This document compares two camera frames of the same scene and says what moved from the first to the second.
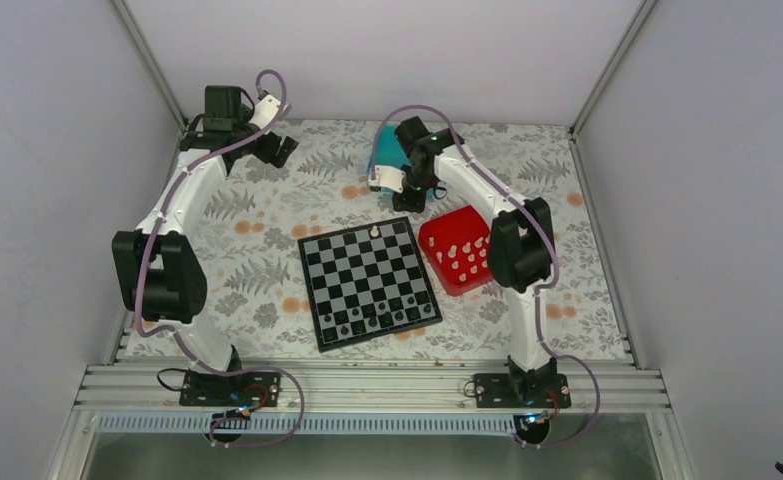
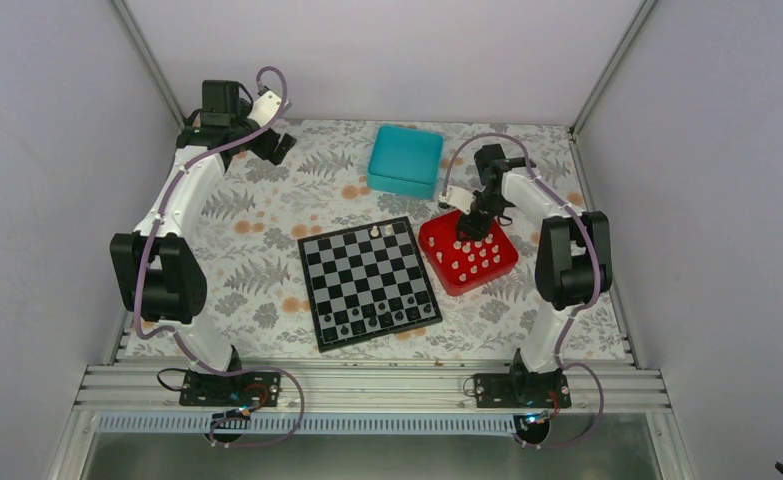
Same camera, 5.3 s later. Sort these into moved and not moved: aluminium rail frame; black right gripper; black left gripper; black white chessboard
Moved: black right gripper
Not moved: black left gripper; aluminium rail frame; black white chessboard
